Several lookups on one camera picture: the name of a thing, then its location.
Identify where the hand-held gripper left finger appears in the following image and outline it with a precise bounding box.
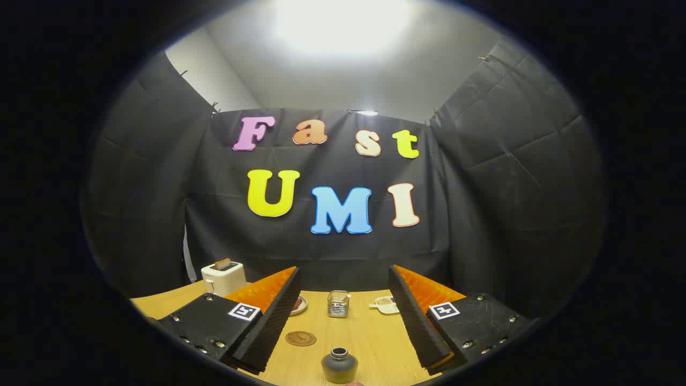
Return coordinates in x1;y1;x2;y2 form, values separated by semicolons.
155;266;302;375

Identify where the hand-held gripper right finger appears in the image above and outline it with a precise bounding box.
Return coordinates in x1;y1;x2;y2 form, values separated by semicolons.
387;264;532;376

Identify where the silver bottle with green label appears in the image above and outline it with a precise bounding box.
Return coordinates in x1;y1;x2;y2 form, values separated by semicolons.
321;347;359;384

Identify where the white divided seed dish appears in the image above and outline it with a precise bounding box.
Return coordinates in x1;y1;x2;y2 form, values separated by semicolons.
369;296;400;315

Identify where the wooden table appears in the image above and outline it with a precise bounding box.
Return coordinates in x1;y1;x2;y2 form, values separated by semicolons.
130;280;472;386

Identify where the white toaster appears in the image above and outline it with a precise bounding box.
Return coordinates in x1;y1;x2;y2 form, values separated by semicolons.
201;258;248;298

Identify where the metal wire basket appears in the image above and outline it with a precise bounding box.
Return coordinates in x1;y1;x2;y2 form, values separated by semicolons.
327;290;351;318

